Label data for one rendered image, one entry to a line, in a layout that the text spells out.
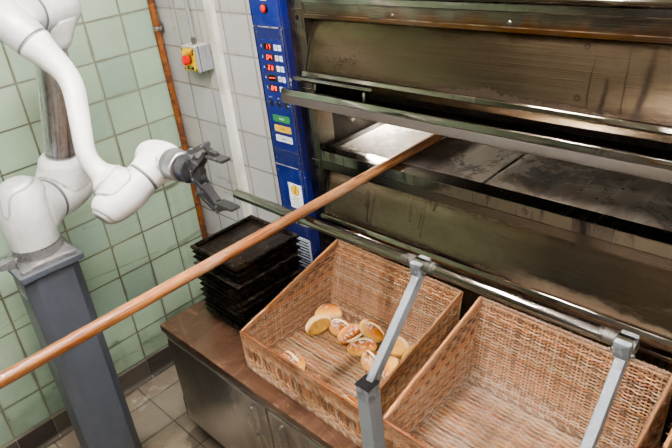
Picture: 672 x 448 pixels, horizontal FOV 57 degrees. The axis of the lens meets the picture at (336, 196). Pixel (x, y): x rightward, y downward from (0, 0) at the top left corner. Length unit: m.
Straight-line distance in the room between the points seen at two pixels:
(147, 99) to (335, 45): 1.07
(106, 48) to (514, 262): 1.75
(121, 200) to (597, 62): 1.24
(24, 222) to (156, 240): 0.92
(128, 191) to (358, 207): 0.78
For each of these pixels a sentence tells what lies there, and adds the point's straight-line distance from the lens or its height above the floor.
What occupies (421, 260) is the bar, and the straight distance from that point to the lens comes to 1.49.
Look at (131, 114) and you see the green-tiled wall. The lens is 2.75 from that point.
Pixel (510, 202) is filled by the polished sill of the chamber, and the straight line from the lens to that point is 1.74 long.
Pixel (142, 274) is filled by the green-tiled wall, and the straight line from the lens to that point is 2.97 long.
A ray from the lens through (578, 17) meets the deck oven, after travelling 1.51.
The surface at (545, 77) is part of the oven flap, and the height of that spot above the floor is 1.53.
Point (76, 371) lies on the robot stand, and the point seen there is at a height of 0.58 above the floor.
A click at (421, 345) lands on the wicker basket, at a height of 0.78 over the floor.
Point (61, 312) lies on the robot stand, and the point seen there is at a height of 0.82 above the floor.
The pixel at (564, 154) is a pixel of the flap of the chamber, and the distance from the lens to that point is 1.44.
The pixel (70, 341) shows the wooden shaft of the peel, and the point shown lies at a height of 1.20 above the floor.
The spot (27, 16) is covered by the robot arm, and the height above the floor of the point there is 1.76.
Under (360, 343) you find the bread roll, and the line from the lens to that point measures 2.10.
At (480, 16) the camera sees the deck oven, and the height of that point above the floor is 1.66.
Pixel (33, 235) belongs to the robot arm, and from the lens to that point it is 2.17.
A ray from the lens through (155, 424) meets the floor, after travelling 2.97.
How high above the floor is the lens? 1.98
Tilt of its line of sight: 26 degrees down
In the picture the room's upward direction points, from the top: 7 degrees counter-clockwise
